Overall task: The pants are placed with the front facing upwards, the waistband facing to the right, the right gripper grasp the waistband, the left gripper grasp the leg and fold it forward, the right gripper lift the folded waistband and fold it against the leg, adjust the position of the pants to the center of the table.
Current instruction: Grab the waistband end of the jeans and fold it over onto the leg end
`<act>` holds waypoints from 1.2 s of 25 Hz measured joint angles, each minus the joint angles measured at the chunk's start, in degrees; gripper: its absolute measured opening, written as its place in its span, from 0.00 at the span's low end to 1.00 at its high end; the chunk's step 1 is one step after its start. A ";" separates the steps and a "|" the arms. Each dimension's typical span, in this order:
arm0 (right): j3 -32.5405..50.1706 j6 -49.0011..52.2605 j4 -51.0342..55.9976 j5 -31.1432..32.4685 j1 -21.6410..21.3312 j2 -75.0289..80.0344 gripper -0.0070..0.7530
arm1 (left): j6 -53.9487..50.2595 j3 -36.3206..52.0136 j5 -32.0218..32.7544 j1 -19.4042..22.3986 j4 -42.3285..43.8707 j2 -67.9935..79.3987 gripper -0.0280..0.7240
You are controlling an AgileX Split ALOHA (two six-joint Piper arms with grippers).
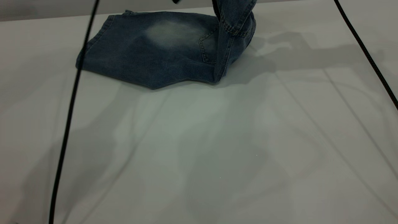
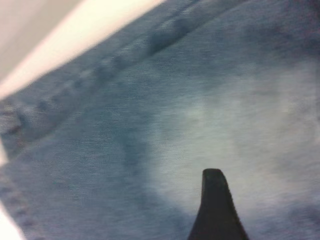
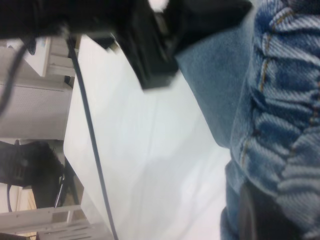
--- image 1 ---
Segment blue denim pants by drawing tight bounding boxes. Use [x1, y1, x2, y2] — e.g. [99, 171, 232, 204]
[76, 0, 257, 90]

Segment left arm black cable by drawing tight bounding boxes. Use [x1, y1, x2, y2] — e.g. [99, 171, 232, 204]
[49, 0, 100, 224]

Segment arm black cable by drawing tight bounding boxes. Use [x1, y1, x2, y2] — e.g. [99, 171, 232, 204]
[334, 0, 398, 111]
[49, 0, 100, 224]

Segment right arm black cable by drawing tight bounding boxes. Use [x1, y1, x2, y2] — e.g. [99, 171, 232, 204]
[334, 0, 398, 111]

